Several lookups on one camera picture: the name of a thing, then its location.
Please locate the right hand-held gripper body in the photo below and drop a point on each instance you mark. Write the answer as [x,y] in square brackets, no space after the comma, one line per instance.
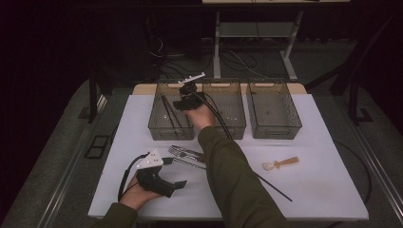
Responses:
[191,96]

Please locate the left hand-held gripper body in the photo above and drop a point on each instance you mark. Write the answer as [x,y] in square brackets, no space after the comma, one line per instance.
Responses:
[150,179]

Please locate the brown wooden chopstick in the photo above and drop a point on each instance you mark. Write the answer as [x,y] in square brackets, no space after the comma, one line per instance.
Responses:
[174,111]
[168,112]

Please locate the long steel spoon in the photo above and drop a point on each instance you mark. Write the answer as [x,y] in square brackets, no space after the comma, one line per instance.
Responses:
[190,164]

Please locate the smoky clear plastic bin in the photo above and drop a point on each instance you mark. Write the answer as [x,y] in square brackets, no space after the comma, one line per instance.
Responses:
[158,126]
[234,107]
[272,110]

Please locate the person's left hand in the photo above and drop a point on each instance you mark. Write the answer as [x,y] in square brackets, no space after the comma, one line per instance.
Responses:
[136,196]

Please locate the person's right hand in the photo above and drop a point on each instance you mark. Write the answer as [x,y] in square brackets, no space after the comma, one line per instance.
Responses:
[202,117]

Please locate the black metal stand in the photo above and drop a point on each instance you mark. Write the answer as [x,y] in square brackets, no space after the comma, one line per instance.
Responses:
[353,101]
[92,95]

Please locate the white metal desk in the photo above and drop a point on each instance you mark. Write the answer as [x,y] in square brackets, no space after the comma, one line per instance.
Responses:
[253,30]

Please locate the white table mat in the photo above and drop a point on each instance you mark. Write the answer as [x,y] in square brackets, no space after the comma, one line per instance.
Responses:
[316,196]

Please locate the black rectangular floor frame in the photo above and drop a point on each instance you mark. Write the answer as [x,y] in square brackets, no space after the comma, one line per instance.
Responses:
[95,155]

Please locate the aluminium floor rail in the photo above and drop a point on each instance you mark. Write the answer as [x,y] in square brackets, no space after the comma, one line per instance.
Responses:
[380,171]
[63,177]

